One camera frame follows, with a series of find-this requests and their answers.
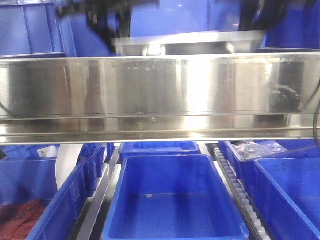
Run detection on large blue crate upper centre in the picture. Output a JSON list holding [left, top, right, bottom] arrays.
[[56, 0, 241, 57]]

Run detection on white cylindrical post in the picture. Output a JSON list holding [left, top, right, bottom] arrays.
[[55, 144, 83, 190]]

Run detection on blue bin with plastic bags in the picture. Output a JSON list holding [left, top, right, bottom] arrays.
[[219, 139, 320, 188]]

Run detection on clear plastic parts bags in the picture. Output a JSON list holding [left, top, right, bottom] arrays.
[[232, 140, 289, 161]]

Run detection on blue crate upper left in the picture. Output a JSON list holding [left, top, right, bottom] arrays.
[[0, 0, 66, 58]]

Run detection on blue bin lower right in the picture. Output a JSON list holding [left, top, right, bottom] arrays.
[[253, 148, 320, 240]]

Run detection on red mesh material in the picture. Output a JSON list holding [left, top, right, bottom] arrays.
[[0, 199, 46, 240]]

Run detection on blue bin lower left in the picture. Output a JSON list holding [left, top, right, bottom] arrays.
[[0, 159, 87, 240]]

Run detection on blue bin behind centre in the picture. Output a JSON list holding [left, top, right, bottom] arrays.
[[118, 141, 200, 160]]

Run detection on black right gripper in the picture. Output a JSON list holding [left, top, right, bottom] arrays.
[[238, 0, 316, 31]]

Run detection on white paper label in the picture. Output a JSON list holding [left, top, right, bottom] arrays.
[[37, 145, 59, 158]]

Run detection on blue bin lower centre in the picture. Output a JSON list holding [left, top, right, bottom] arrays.
[[102, 154, 250, 240]]

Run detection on small silver tray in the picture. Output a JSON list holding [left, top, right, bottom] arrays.
[[113, 30, 266, 57]]

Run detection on grey metal divider rail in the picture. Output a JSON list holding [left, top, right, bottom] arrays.
[[69, 145, 122, 240]]

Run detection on white roller track rail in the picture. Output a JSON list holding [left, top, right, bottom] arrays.
[[212, 144, 271, 240]]

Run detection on stainless steel shelf front rail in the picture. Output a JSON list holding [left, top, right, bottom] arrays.
[[0, 51, 320, 145]]

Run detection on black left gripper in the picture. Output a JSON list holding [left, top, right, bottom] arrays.
[[56, 0, 160, 52]]

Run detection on blue crate upper right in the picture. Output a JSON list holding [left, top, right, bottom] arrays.
[[265, 0, 320, 49]]

